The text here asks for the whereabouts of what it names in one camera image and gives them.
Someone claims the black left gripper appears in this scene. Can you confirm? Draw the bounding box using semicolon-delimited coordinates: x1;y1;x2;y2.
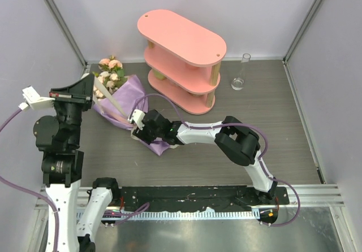
49;73;94;146

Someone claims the cream ribbon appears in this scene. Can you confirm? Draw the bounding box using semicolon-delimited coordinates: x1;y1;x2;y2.
92;78;148;145

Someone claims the pink flower bouquet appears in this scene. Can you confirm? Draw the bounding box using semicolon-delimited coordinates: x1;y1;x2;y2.
92;55;128;94

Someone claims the purple wrapping paper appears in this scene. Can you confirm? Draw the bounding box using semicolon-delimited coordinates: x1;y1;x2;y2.
93;75;176;156

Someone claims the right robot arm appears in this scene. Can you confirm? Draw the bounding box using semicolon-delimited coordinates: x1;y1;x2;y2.
128;109;278;204

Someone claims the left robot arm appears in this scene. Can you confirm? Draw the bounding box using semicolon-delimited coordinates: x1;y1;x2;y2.
33;75;120;251

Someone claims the clear glass vase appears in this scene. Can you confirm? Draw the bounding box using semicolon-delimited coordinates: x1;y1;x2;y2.
231;53;251;90

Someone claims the pink three-tier shelf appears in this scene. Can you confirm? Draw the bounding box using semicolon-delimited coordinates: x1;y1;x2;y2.
137;10;227;115

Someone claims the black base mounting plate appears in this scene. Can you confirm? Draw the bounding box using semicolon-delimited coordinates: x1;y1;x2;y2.
110;185;290;212

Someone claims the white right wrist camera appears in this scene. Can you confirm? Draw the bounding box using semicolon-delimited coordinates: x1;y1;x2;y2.
127;109;145;130

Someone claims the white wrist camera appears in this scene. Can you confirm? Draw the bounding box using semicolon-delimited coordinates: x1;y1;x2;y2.
18;86;55;111
127;109;145;130

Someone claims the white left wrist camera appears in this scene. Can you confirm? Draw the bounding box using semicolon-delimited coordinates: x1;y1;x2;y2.
18;86;55;111

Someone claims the white slotted cable duct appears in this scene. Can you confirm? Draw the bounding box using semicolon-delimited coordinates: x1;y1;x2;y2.
130;208;260;221

